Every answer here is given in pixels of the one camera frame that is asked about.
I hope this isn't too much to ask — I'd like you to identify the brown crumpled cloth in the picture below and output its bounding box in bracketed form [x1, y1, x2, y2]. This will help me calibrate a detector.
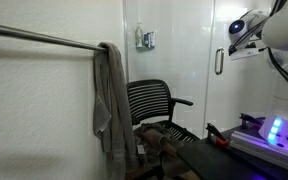
[132, 122, 192, 178]

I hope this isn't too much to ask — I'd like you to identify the glass shower door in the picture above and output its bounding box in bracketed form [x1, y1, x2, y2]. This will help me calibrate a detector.
[203, 0, 276, 138]

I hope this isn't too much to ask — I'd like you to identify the metal towel bar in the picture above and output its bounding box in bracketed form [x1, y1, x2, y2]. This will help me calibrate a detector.
[0, 21, 108, 53]

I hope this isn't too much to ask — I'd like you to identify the fixed glass shower panel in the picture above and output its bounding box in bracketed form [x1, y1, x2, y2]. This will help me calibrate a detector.
[123, 0, 216, 139]

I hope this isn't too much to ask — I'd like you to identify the blue tube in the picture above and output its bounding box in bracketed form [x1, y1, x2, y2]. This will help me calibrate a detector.
[143, 32, 151, 48]

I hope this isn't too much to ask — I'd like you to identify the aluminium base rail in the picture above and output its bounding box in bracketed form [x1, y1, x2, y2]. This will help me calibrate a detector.
[229, 129, 288, 177]

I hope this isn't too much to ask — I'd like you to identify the black mesh office chair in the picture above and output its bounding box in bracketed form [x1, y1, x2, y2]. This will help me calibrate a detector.
[125, 78, 202, 180]

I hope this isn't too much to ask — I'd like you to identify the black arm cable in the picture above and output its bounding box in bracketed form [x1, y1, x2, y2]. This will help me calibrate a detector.
[228, 0, 288, 100]

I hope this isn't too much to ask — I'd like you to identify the wrist camera on plate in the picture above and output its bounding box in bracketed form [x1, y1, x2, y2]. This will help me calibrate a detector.
[229, 47, 269, 62]

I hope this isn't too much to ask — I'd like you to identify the dark blue clamp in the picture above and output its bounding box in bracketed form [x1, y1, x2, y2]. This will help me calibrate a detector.
[239, 112, 266, 130]

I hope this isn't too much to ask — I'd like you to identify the white tube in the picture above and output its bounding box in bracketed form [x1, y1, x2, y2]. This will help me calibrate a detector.
[148, 31, 156, 48]

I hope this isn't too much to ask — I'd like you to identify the black orange clamp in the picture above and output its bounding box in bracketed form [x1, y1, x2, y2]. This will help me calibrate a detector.
[205, 122, 231, 148]

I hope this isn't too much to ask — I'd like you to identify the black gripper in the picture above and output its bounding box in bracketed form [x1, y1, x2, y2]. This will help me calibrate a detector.
[228, 44, 239, 57]

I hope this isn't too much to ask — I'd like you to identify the grey hanging towel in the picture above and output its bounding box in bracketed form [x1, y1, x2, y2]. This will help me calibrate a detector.
[92, 41, 140, 180]

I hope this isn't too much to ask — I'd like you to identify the small shower shelf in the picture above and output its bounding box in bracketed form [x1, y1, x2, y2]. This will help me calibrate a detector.
[135, 45, 156, 51]

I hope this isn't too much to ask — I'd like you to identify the metal door handle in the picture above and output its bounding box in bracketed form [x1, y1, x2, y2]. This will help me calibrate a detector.
[214, 47, 225, 76]

